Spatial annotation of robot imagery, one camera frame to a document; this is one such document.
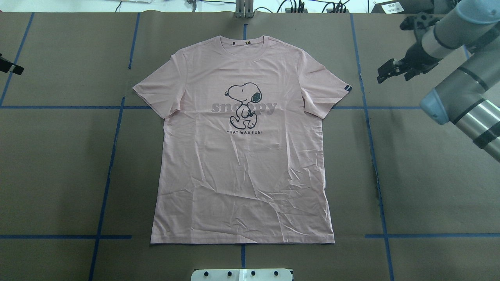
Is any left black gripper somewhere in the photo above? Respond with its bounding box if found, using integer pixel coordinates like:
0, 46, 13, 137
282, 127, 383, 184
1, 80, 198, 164
0, 54, 25, 75

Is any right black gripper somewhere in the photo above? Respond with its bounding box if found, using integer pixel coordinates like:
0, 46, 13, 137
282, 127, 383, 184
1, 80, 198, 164
377, 42, 441, 84

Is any pink Snoopy t-shirt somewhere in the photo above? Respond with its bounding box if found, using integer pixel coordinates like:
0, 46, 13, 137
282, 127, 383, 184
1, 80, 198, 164
133, 36, 351, 244

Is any long blue tape strip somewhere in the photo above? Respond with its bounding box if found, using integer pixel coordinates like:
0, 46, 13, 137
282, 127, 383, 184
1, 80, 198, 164
349, 14, 395, 281

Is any black box with label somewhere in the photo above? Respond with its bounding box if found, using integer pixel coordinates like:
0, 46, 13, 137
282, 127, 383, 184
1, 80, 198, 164
370, 0, 434, 14

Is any blue tape strip left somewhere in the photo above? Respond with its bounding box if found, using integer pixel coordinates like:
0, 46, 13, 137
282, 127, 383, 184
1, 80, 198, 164
85, 12, 141, 281

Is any white mounting plate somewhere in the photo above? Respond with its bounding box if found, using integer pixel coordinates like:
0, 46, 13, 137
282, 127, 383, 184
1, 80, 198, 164
191, 268, 294, 281

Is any aluminium frame post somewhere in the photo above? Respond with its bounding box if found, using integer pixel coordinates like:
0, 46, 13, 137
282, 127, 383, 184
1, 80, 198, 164
234, 0, 255, 18

